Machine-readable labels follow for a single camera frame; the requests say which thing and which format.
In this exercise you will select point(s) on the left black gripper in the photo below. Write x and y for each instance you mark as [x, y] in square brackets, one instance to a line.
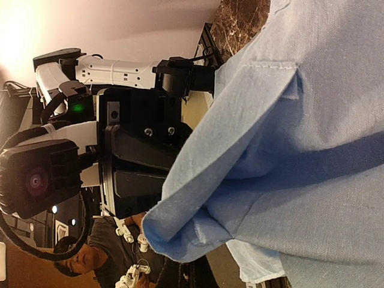
[140, 133]

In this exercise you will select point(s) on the light blue shirt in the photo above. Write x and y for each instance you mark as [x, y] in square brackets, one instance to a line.
[286, 167]

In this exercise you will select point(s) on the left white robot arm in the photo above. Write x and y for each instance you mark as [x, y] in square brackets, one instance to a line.
[68, 82]

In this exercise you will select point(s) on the operator in dark shirt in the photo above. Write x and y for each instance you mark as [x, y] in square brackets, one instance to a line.
[109, 257]

